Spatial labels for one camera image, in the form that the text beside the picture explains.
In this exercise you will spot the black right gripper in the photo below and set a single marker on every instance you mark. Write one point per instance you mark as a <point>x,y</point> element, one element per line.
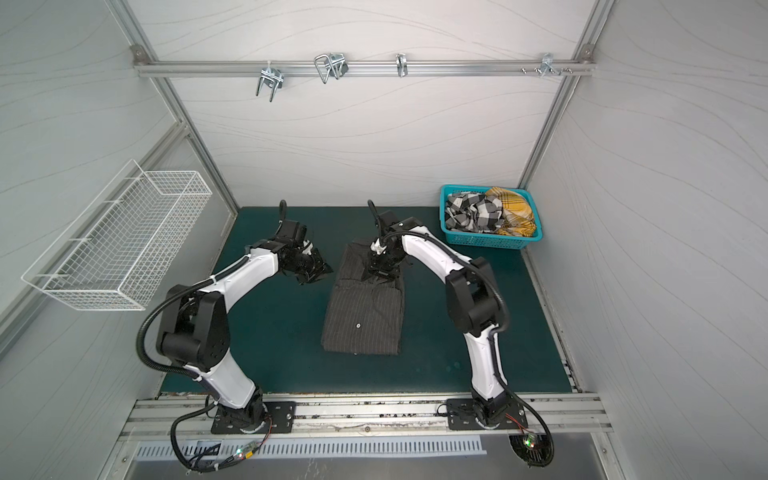
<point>382,261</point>

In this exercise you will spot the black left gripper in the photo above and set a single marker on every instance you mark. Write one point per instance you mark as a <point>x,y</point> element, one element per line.
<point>322,269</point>

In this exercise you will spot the dark grey pinstriped shirt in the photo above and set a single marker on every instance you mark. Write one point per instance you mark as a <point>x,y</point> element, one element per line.
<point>365,312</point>

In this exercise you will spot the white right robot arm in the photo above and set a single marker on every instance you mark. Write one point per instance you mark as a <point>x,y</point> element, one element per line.
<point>473,302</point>

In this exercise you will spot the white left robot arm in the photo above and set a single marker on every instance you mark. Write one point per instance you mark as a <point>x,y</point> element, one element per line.
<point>194,331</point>

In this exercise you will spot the black white checkered shirt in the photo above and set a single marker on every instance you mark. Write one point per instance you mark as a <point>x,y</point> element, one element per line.
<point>473,212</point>

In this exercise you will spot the teal plastic laundry basket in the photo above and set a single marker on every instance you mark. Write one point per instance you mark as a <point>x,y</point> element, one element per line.
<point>487,240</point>

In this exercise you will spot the yellow plaid shirt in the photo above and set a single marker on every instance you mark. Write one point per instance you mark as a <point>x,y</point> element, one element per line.
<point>517,217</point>

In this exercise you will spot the metal clamp hook left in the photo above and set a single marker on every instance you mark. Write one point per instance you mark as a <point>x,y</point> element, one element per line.
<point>270,81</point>

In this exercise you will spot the metal clamp hook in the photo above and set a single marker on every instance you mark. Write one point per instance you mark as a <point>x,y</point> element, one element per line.
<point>270,81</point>
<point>331,65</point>

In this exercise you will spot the metal clamp hook middle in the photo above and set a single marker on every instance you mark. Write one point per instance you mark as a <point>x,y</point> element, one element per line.
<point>331,65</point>

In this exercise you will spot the white vent grille strip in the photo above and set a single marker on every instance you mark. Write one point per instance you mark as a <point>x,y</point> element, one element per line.
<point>307,448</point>

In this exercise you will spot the white wire wall basket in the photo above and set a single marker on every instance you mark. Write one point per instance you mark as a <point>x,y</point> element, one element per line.
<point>115,253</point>

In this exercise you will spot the small metal ring clamp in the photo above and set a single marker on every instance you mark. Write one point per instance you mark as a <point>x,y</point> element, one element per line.
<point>401,65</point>

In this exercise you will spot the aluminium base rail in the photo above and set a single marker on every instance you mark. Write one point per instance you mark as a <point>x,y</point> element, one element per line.
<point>336,415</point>

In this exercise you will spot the metal bracket right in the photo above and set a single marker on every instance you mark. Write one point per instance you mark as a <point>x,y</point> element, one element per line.
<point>547,67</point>

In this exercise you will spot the aluminium horizontal rail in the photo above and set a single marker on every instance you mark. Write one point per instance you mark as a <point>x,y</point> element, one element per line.
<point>357,68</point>

